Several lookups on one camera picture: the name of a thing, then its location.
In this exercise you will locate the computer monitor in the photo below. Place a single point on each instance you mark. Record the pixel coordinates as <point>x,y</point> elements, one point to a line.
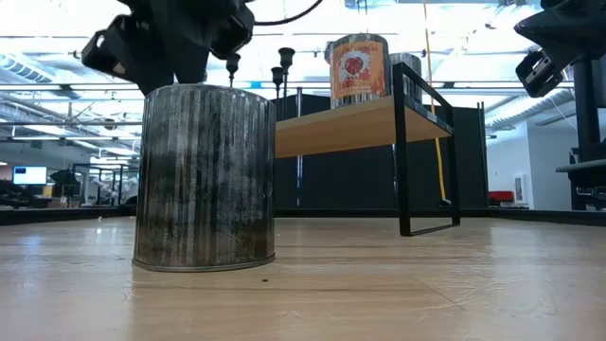
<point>29,175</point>

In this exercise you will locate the candle tin with heart label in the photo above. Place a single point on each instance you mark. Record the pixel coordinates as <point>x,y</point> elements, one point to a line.
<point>357,66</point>

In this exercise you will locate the red background object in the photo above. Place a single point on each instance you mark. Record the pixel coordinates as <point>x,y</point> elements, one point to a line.
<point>500,196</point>

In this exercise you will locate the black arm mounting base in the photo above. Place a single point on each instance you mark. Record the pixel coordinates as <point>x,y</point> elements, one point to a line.
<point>587,182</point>

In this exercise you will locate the black table edge rail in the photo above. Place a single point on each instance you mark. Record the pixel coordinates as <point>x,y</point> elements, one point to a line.
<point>28,216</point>

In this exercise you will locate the slim black frame post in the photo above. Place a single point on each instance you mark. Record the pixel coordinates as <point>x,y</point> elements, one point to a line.
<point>586,118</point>

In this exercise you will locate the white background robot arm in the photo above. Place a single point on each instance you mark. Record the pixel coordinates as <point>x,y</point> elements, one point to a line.
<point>101,187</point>

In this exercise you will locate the silver vertical pole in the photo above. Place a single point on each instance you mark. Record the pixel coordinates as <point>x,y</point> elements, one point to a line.
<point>298,180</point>

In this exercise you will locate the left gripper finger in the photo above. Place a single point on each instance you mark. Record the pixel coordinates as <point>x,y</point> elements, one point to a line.
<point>156,71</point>
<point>191,66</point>

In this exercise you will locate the wooden shelf with black frame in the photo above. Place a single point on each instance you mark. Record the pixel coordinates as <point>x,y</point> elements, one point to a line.
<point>350,128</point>

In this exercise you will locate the black candlestick holder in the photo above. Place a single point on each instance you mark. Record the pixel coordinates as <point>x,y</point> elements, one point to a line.
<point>286,56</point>
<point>278,73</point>
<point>232,60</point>

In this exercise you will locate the large striped metal candle tin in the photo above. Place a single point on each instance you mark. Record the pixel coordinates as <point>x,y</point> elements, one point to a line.
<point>203,180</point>

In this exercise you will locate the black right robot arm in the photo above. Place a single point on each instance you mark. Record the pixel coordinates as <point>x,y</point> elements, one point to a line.
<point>551,3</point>

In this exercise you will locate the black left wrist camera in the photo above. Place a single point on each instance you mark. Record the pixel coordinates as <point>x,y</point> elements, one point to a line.
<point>111,47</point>

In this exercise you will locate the black background chair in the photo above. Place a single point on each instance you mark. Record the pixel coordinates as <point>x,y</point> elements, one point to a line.
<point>9,194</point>

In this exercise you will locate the wide black frame post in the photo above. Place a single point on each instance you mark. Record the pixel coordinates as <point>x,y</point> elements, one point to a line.
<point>601,85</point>

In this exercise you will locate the white wall box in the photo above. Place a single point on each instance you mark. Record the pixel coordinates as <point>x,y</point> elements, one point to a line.
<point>519,188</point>

